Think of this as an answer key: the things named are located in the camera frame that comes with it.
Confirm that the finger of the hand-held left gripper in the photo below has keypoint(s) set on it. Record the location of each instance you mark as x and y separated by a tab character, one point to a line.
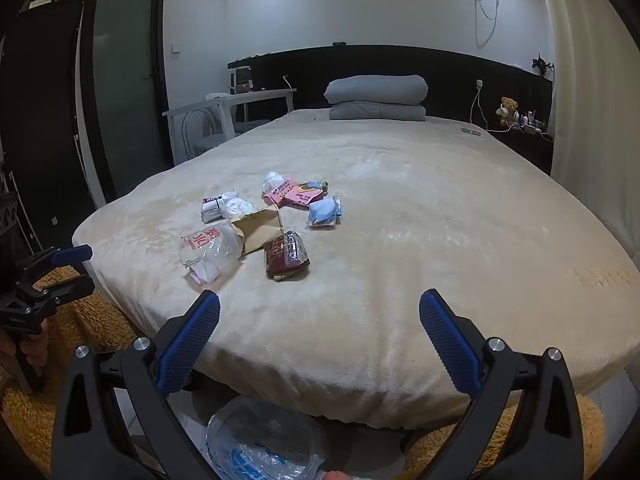
67	290
72	254

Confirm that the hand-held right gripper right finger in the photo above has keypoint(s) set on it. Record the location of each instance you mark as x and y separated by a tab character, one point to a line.
450	345

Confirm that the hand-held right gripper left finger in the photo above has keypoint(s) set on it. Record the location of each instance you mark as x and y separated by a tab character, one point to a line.
190	345

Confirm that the large clear plastic bag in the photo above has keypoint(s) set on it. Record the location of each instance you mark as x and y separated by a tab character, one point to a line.
265	435

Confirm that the dark brown packet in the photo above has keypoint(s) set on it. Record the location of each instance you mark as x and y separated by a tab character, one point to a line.
286	255

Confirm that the white and black wrapper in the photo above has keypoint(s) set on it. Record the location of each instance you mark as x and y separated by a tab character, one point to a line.
211	208

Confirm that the white tissue wad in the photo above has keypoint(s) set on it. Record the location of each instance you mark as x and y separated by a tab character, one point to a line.
239	206

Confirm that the pink packet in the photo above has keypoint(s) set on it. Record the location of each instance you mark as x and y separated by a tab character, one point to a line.
292	193

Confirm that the person's left hand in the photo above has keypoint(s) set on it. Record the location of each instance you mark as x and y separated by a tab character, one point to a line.
36	347

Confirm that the person's left leg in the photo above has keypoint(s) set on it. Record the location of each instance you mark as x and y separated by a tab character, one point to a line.
100	320

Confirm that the clear bag with red print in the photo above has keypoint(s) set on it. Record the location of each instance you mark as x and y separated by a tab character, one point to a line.
210	252

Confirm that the brown paper bag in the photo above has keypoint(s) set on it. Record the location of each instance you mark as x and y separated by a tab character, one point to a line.
260	232

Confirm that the cream plush blanket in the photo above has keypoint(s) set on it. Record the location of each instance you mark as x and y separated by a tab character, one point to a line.
400	210

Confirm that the black cabinet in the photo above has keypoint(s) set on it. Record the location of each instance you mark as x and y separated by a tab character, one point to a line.
45	110

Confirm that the blue and white packet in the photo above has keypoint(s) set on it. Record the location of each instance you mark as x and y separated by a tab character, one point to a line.
323	212

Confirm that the white crumpled plastic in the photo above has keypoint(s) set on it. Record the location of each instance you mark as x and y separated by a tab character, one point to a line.
272	180

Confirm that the frosted glass door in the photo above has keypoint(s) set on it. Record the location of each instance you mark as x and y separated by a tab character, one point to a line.
125	60

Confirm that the light blue wrapper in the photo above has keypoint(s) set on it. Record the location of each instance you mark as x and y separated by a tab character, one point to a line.
315	185

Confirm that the white chair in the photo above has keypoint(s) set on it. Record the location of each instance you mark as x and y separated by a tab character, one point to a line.
220	110

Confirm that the black eyeglasses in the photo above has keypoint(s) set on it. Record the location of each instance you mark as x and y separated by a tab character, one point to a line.
470	131

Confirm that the row of small bottles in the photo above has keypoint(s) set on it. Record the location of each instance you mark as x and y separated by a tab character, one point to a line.
532	121

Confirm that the small white appliance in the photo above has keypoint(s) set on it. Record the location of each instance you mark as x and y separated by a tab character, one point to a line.
241	80

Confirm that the brown teddy bear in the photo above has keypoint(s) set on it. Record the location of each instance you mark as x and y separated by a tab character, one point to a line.
507	109

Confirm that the grey folded quilt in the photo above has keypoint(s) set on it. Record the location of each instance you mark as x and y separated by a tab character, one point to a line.
375	89
377	111

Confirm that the white desk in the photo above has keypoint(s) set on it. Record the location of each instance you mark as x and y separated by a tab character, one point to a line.
260	94

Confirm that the black headboard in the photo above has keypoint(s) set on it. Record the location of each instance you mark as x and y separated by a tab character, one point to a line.
400	65

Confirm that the black figurine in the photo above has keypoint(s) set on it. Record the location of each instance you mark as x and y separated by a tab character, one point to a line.
542	65

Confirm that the cream curtain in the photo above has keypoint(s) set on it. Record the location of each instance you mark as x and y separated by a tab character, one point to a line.
590	85

